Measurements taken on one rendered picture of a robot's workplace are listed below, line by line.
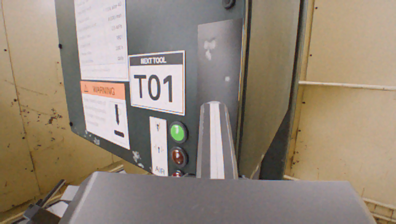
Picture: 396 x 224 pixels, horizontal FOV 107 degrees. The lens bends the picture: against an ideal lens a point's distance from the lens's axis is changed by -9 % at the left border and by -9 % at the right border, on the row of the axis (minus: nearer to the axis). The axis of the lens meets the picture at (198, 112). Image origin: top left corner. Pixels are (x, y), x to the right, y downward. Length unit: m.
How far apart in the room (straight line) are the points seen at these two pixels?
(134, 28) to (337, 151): 1.22
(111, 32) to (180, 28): 0.13
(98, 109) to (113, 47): 0.12
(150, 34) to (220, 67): 0.10
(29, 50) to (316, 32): 1.69
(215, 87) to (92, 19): 0.25
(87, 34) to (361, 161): 1.35
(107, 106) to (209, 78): 0.20
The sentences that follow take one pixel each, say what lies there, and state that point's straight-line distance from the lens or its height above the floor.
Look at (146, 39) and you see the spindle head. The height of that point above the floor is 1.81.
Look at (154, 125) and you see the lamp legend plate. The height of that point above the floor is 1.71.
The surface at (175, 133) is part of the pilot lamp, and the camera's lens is 0.19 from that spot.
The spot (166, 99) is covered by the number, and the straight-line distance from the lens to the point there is 0.20.
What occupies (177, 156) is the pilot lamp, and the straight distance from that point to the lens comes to 0.20.
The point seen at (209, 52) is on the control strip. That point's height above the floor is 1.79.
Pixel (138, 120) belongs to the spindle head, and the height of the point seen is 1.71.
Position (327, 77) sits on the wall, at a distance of 1.18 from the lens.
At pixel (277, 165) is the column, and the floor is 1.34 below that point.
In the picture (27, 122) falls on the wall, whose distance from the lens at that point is 1.41.
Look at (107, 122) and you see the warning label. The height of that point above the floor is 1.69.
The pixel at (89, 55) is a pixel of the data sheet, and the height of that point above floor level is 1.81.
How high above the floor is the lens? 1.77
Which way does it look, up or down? 13 degrees down
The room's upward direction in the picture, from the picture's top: 1 degrees clockwise
